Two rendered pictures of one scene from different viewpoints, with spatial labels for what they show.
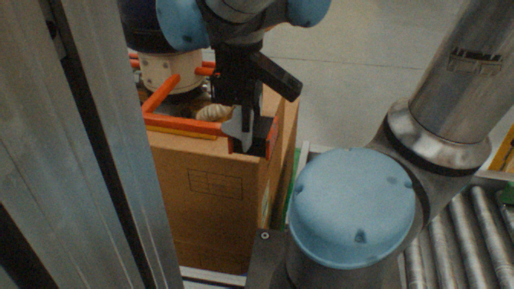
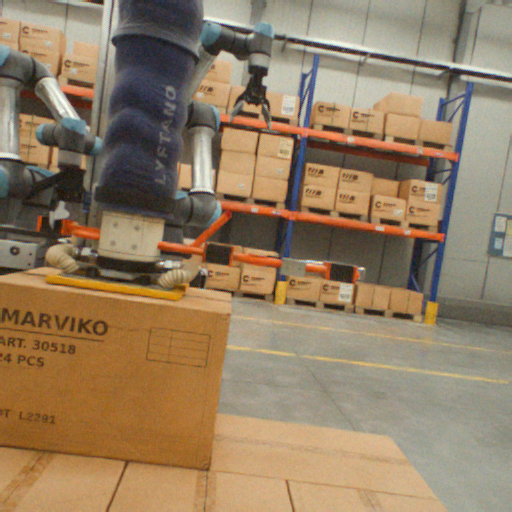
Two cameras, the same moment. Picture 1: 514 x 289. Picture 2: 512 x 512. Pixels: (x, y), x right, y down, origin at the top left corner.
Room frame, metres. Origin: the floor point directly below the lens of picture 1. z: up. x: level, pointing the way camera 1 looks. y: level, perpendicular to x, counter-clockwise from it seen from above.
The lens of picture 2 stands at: (2.38, 0.14, 1.15)
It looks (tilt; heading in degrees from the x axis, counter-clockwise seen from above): 3 degrees down; 164
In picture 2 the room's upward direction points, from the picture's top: 8 degrees clockwise
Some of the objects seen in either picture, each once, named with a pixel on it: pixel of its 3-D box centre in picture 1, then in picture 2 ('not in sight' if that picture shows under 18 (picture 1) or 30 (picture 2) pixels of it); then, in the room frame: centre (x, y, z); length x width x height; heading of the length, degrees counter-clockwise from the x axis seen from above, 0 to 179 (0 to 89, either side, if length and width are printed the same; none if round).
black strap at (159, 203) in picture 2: (164, 23); (136, 200); (0.89, 0.23, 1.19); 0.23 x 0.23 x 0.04
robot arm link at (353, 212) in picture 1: (347, 222); (39, 185); (0.24, -0.10, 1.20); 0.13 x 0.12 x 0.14; 131
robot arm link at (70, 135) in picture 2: not in sight; (72, 135); (0.57, 0.02, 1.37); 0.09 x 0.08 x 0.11; 41
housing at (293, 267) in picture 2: not in sight; (292, 267); (1.01, 0.68, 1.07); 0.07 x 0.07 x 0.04; 76
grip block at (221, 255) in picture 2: not in sight; (218, 254); (0.96, 0.47, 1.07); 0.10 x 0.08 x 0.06; 166
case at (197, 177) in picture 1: (184, 154); (117, 356); (0.90, 0.23, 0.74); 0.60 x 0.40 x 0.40; 76
